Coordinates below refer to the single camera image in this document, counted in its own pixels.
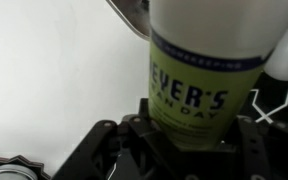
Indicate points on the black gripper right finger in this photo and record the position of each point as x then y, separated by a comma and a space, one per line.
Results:
264, 153

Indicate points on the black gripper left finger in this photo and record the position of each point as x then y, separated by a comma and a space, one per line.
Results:
97, 156

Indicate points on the tall green soap bottle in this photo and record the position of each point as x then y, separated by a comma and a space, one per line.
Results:
200, 83

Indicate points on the short green soap bottle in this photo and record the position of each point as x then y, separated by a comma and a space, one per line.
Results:
282, 53

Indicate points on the stainless steel sink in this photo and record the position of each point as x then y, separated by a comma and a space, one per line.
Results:
134, 16

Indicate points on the dark scalloped metal tin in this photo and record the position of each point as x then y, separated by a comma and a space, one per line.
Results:
17, 161

